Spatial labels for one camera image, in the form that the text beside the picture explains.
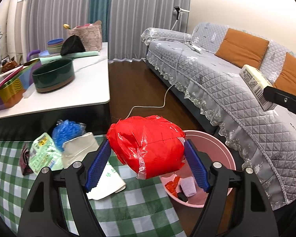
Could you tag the pink plastic bucket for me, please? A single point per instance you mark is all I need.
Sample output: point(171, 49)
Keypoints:
point(217, 150)

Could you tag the blue plastic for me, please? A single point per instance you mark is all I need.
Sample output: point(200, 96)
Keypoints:
point(64, 133)

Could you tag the grey curtain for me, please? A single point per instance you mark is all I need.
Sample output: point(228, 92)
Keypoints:
point(56, 5)
point(143, 12)

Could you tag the red plastic bag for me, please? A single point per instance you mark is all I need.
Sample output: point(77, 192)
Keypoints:
point(148, 143)

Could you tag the white paper bag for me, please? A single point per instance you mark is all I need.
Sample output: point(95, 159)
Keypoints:
point(79, 145)

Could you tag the yellow toy flower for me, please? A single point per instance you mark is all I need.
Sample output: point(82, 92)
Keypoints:
point(66, 25)

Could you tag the brown figurine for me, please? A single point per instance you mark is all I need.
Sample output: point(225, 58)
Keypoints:
point(8, 66)

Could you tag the red plastic scrap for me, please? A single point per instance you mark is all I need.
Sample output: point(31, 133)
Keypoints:
point(172, 186)

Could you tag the white top coffee table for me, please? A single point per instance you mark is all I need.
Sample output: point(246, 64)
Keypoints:
point(88, 79)

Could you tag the pink framed board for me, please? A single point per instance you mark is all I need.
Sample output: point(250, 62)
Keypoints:
point(2, 80)

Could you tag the dark red snack wrapper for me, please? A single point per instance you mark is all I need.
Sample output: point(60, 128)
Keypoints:
point(24, 165)

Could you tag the green tissue packet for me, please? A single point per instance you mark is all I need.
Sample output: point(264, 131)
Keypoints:
point(42, 153)

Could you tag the white foam net sleeve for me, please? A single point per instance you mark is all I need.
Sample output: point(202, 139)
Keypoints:
point(188, 186)

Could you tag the sofa with grey quilted cover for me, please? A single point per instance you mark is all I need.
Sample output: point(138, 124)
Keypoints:
point(212, 66)

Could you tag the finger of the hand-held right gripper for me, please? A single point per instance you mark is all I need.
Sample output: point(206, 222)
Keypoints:
point(283, 98)

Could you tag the cream packet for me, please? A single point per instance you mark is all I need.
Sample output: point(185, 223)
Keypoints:
point(251, 79)

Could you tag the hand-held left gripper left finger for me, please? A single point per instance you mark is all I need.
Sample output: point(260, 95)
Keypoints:
point(98, 165)

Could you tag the multicoloured storage box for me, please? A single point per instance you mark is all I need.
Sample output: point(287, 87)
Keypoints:
point(12, 93)

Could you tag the stack of coloured bowls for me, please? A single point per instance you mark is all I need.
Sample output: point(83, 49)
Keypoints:
point(54, 45)

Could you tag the orange cushion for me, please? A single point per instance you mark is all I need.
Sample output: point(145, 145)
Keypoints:
point(291, 74)
point(241, 45)

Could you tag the green checked tablecloth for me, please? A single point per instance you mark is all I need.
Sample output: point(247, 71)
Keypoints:
point(138, 202)

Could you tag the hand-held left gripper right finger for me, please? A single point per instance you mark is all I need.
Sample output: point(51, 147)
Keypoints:
point(196, 165)

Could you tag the black hat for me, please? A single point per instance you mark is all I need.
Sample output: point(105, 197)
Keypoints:
point(72, 45)

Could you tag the white clip phone holder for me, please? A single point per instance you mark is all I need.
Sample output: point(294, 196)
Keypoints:
point(177, 9)

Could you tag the purple plastic cup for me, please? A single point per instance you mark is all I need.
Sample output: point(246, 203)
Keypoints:
point(33, 53)

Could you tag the white charger block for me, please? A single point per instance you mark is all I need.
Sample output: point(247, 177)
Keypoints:
point(196, 49)

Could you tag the teal curtain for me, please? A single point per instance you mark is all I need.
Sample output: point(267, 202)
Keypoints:
point(100, 2)

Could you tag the floor standing air conditioner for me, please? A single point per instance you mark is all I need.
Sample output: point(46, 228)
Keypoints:
point(18, 17)

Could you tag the dark green round container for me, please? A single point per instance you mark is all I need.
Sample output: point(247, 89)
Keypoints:
point(54, 74)

